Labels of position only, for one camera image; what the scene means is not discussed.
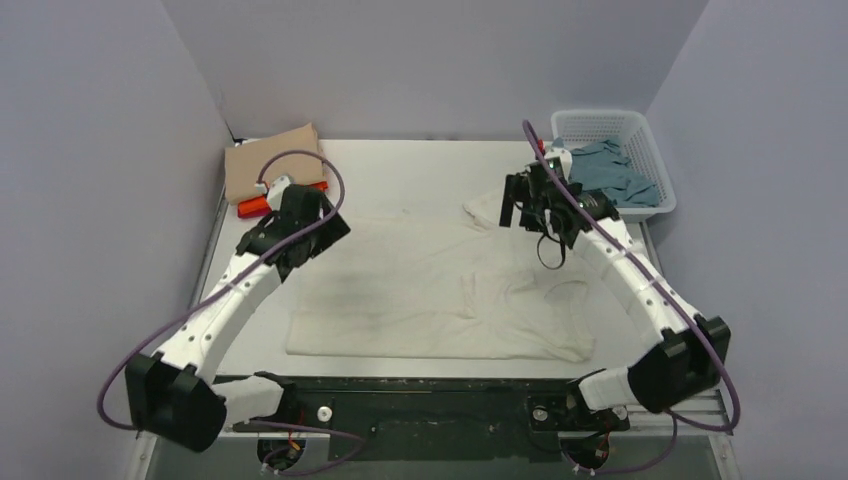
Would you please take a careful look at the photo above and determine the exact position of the cream white t shirt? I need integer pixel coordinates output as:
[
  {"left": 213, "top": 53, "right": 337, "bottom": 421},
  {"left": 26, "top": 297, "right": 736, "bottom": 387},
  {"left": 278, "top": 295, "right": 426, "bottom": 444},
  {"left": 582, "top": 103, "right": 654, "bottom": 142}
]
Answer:
[{"left": 285, "top": 192, "right": 595, "bottom": 363}]

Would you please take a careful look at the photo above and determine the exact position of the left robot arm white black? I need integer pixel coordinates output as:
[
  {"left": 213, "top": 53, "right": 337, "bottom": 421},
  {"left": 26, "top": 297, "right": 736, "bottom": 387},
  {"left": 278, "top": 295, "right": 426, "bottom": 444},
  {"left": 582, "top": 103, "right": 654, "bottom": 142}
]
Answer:
[{"left": 124, "top": 185, "right": 350, "bottom": 452}]

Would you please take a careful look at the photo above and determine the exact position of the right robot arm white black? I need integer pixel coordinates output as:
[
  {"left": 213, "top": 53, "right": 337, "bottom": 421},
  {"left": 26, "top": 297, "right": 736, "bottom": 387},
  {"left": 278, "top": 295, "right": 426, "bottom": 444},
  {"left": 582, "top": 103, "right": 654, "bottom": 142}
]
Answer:
[{"left": 499, "top": 165, "right": 731, "bottom": 429}]

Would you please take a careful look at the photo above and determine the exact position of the folded orange t shirt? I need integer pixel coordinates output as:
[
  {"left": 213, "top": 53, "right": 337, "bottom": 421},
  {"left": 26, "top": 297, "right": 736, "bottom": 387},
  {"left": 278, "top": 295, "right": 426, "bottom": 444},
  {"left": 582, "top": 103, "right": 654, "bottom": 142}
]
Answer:
[{"left": 237, "top": 181, "right": 329, "bottom": 221}]

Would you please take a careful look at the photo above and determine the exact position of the teal blue t shirt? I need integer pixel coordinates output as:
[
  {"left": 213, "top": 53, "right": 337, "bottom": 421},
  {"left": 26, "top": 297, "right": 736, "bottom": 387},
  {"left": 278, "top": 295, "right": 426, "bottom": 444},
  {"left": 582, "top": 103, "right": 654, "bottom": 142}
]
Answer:
[{"left": 568, "top": 137, "right": 661, "bottom": 208}]

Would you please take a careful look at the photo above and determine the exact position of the folded beige t shirt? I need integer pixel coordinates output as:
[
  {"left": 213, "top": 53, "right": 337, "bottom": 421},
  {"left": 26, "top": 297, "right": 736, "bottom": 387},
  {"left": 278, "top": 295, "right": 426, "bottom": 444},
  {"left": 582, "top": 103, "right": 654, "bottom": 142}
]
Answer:
[{"left": 224, "top": 122, "right": 329, "bottom": 205}]

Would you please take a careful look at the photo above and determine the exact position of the white plastic basket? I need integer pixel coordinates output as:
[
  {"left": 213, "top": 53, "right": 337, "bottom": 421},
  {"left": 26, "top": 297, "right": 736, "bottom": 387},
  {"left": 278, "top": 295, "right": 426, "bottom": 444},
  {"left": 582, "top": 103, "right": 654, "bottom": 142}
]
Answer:
[{"left": 551, "top": 109, "right": 677, "bottom": 222}]

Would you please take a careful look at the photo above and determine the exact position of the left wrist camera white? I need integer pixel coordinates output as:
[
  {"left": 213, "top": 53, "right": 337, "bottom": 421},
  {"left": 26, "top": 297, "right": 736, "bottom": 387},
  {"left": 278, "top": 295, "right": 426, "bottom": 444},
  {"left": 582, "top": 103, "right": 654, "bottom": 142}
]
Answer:
[{"left": 255, "top": 175, "right": 292, "bottom": 201}]

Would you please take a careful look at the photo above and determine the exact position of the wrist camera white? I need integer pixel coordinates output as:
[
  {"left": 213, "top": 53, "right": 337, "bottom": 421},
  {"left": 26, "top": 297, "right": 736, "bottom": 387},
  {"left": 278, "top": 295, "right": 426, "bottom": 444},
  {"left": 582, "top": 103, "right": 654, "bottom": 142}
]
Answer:
[
  {"left": 538, "top": 139, "right": 573, "bottom": 183},
  {"left": 255, "top": 175, "right": 292, "bottom": 201}
]

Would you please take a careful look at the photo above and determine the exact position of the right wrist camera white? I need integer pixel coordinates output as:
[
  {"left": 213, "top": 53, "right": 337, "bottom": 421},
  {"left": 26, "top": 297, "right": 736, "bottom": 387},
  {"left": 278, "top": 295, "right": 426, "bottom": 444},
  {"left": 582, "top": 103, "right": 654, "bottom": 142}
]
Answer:
[{"left": 538, "top": 139, "right": 573, "bottom": 183}]

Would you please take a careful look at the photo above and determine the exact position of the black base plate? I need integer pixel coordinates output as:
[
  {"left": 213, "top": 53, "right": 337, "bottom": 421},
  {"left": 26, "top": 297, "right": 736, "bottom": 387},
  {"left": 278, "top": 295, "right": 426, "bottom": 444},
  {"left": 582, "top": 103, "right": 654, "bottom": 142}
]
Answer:
[{"left": 165, "top": 374, "right": 700, "bottom": 465}]

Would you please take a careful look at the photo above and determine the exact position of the aluminium rail frame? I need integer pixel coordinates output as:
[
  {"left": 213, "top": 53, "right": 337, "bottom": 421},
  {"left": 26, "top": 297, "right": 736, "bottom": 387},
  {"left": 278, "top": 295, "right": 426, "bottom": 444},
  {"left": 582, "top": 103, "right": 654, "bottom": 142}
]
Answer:
[{"left": 126, "top": 202, "right": 727, "bottom": 414}]

